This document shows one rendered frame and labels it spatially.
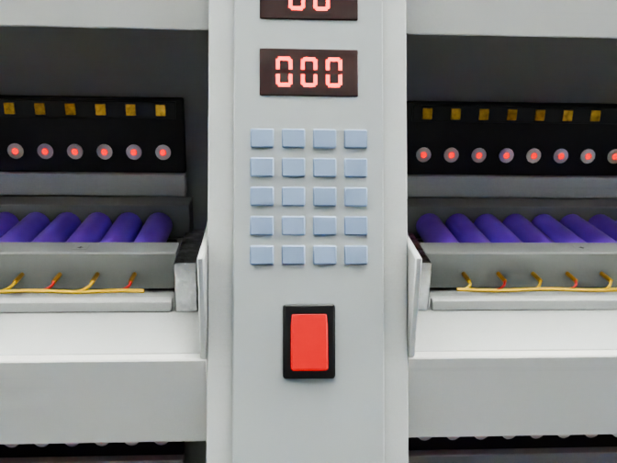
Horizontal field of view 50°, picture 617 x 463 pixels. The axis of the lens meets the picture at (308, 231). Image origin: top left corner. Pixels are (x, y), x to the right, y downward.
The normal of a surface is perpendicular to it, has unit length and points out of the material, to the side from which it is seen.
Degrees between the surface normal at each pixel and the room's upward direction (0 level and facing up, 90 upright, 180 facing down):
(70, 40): 90
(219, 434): 90
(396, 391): 90
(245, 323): 90
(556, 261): 111
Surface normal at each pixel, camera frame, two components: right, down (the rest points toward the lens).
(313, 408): 0.06, -0.04
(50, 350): 0.02, -0.95
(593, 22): 0.06, 0.33
